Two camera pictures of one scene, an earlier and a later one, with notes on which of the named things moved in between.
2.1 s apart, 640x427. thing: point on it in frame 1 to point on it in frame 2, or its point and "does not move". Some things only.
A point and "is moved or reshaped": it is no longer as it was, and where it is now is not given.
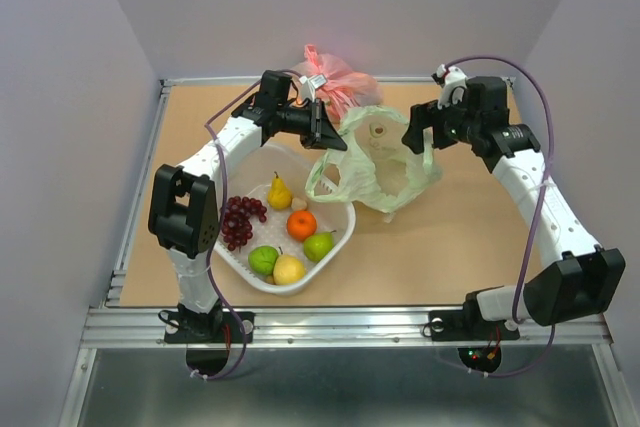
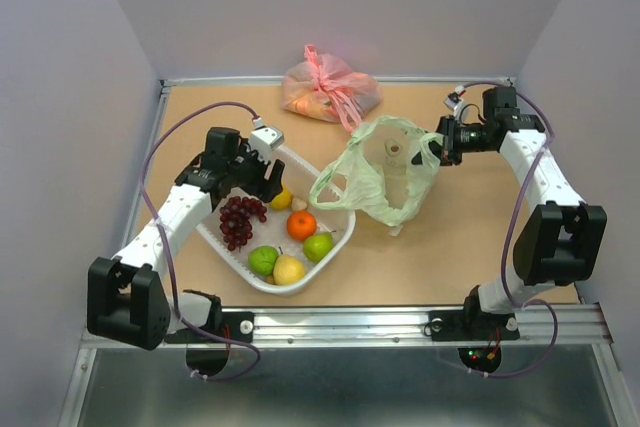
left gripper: [321, 132] to [267, 188]
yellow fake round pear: [287, 270] does not move
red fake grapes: [237, 228] does not move
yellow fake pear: [279, 196] does not move
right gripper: [424, 115] to [447, 152]
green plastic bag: [375, 171] is moved or reshaped
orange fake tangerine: [301, 225] does not move
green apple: [319, 245] does not move
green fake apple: [262, 259] does not move
